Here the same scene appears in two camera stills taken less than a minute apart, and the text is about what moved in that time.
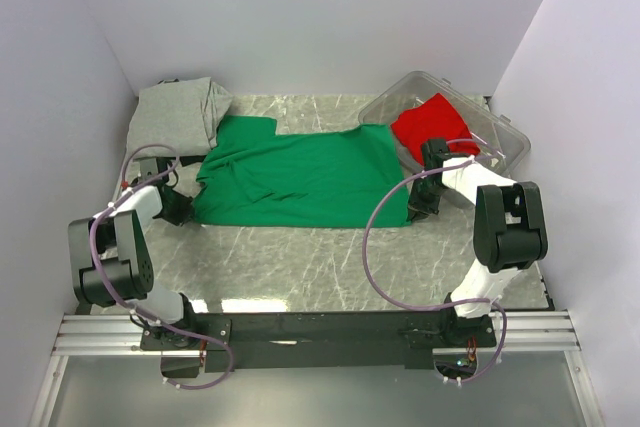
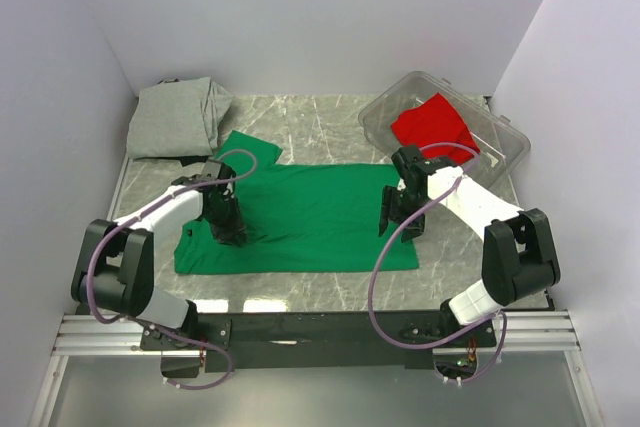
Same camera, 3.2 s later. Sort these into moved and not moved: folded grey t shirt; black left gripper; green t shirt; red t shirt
Moved: green t shirt; black left gripper
Not moved: folded grey t shirt; red t shirt
